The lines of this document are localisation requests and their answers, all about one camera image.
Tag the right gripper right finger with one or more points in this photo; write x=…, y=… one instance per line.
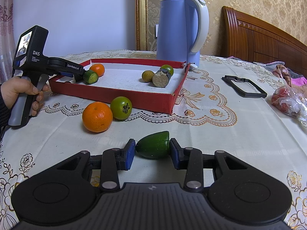
x=189, y=159

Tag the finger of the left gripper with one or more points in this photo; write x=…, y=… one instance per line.
x=77, y=78
x=66, y=74

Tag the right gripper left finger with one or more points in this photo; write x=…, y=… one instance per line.
x=114, y=160

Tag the cut green cucumber piece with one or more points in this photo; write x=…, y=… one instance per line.
x=90, y=77

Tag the small orange mandarin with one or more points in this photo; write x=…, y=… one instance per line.
x=98, y=68

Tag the large orange mandarin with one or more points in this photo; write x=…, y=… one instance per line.
x=97, y=117

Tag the green persimmon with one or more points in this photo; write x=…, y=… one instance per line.
x=121, y=108
x=169, y=68

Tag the yellow-brown round fruit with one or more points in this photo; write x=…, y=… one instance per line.
x=147, y=76

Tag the large dark sugarcane piece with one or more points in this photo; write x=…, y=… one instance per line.
x=161, y=78

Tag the person's left hand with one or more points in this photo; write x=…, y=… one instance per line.
x=11, y=89

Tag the cream gold patterned tablecloth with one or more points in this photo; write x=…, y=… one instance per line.
x=208, y=115

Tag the pink patterned curtain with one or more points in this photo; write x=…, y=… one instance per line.
x=7, y=43

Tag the red shallow cardboard box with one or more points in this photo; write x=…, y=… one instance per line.
x=123, y=77

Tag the plastic bag of red fruit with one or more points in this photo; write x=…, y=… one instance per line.
x=290, y=102

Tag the blue electric kettle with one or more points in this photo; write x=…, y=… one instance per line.
x=182, y=31

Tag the colourful bedding pile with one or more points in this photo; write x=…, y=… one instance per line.
x=279, y=70

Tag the wooden bed headboard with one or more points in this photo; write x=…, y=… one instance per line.
x=254, y=40

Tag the black rectangular plastic frame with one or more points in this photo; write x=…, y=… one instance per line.
x=244, y=87

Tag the gold picture frame moulding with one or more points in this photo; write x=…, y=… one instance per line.
x=147, y=13

